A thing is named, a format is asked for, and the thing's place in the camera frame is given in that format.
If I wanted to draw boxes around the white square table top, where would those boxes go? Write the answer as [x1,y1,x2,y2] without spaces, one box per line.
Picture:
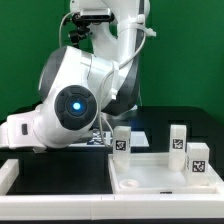
[108,153,224,195]

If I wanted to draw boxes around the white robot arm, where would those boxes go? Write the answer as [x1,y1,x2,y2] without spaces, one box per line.
[0,0,156,150]

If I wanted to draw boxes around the white sheet with tags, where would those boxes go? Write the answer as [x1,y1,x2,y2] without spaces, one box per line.
[71,130,149,147]

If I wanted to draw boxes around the white U-shaped obstacle fence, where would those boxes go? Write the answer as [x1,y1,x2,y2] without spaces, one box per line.
[0,159,224,220]

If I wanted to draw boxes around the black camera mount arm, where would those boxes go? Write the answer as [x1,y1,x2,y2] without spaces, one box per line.
[68,13,90,48]

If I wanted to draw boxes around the grey camera on mount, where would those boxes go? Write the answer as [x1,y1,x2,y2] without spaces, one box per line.
[80,8,112,19]

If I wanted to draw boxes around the white cable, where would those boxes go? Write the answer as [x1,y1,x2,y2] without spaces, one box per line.
[58,11,76,49]

